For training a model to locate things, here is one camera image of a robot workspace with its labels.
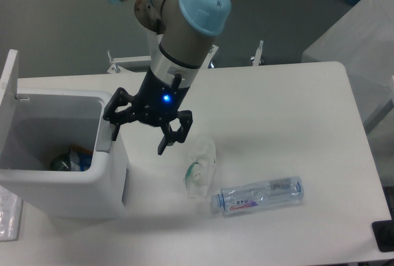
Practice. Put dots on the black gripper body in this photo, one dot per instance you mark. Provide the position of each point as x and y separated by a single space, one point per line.
157 103

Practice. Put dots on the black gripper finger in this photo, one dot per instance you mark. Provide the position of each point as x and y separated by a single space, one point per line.
170 137
120 110

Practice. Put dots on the grey trash can push button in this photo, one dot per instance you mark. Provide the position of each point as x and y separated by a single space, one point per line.
107 132

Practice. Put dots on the white plastic trash can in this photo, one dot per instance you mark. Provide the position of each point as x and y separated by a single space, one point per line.
37 125

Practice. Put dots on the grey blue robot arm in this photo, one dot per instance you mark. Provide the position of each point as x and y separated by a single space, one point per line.
189 29

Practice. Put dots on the green can in bin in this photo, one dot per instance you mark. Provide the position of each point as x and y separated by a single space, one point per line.
61 163

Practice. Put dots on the crumpled clear plastic bag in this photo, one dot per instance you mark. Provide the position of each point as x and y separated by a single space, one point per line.
201 166

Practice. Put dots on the blue wrapper in bin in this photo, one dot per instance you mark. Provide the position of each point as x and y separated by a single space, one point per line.
80 158

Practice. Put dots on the crushed clear plastic bottle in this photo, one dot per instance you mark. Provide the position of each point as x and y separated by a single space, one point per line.
258 196

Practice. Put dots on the laminated paper sheet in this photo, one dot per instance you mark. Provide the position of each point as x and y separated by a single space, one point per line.
11 213

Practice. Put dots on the white side table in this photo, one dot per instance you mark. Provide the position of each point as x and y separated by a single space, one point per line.
362 41

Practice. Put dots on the black device at edge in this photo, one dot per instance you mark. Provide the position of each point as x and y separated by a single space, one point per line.
383 232

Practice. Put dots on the white pedestal base frame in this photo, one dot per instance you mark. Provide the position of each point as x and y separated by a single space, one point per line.
134 64

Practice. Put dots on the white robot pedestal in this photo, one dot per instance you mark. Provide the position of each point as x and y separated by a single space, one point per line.
150 19

